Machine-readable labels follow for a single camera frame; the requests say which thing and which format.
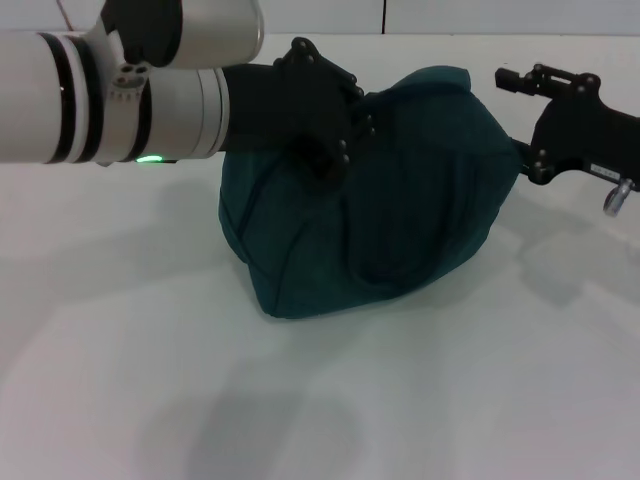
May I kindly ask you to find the right arm cable with plug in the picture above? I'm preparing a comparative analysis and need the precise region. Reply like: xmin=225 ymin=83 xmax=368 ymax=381
xmin=602 ymin=177 xmax=637 ymax=217

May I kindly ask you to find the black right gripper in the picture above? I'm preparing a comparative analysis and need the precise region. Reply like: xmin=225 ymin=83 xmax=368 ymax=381
xmin=493 ymin=63 xmax=640 ymax=187

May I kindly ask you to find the teal insulated lunch bag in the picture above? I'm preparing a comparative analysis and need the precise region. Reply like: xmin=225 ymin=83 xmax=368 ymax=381
xmin=218 ymin=64 xmax=524 ymax=320

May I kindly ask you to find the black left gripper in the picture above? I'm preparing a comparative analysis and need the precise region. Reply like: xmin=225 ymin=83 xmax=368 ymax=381
xmin=222 ymin=37 xmax=377 ymax=185

